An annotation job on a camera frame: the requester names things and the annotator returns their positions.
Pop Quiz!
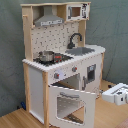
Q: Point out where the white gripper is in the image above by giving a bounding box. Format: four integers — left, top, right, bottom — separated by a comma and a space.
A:
102, 83, 128, 105

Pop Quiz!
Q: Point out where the white oven door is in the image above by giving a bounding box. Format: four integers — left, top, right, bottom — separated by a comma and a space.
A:
49, 86, 96, 128

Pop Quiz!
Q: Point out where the wooden toy kitchen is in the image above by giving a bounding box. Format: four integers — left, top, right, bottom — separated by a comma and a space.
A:
22, 2, 105, 128

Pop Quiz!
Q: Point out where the white cabinet door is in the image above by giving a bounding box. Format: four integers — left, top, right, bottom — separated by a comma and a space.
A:
81, 55, 102, 93

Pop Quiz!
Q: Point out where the red right stove knob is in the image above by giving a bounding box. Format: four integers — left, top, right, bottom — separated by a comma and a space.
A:
71, 66, 78, 73

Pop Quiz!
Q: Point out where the red stove knob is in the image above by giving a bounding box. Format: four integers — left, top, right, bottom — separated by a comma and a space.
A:
54, 73, 60, 79
71, 66, 78, 73

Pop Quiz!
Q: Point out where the grey toy sink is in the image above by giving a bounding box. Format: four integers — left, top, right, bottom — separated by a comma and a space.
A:
66, 47, 94, 56

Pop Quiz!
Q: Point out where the red left stove knob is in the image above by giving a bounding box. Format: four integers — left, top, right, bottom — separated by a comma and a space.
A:
54, 73, 60, 79

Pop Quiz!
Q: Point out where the black toy faucet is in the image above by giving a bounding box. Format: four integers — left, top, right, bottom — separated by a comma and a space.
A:
67, 33, 82, 49

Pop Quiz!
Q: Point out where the black toy stovetop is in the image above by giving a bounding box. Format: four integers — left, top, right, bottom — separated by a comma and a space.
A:
35, 53, 71, 66

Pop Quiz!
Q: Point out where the silver toy pot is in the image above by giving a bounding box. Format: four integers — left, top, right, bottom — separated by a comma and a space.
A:
39, 51, 54, 62

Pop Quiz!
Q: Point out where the toy microwave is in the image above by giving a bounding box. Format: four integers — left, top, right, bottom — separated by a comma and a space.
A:
66, 3, 90, 21

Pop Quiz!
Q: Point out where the grey range hood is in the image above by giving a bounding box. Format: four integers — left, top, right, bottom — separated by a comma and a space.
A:
34, 5, 64, 27

